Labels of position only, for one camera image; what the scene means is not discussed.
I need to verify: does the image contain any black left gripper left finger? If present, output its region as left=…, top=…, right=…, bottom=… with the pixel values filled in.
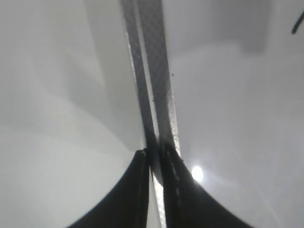
left=70, top=149, right=149, bottom=228

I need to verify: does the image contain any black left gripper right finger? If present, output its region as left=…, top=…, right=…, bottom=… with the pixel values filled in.
left=159, top=144, right=251, bottom=228

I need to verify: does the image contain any white whiteboard with grey frame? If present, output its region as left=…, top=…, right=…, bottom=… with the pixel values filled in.
left=120, top=0, right=304, bottom=228

